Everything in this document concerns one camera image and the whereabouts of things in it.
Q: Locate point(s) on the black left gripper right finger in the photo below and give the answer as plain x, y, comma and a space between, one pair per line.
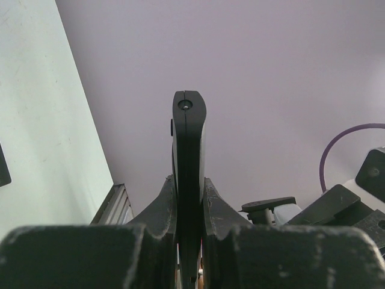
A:
238, 254

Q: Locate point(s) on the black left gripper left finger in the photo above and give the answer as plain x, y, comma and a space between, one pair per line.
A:
139, 254

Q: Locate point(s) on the black remote battery cover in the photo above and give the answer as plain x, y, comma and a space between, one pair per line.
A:
5, 177

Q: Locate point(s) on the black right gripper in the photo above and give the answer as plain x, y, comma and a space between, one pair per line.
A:
339, 206

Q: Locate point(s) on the left aluminium frame post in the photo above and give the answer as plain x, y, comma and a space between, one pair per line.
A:
116, 209

